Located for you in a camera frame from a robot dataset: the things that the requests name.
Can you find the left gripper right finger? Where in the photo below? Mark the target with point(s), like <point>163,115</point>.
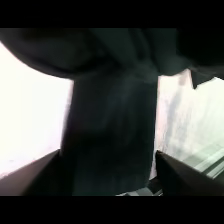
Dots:
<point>186,181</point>

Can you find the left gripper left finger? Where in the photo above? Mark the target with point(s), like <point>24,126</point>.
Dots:
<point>36,178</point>

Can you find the black garment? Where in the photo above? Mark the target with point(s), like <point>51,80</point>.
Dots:
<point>110,126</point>

